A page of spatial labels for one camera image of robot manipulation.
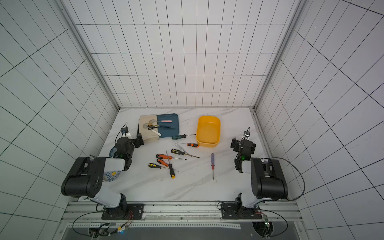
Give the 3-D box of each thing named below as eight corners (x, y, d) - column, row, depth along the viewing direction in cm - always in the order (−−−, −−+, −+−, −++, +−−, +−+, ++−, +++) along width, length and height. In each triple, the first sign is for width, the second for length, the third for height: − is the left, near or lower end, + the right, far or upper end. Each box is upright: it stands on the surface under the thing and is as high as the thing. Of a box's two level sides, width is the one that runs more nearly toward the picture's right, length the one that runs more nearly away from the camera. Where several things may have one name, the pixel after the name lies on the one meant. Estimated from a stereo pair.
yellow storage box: (196, 147, 99) (196, 143, 95) (196, 120, 114) (196, 115, 110) (222, 147, 99) (223, 143, 95) (218, 120, 114) (219, 115, 110)
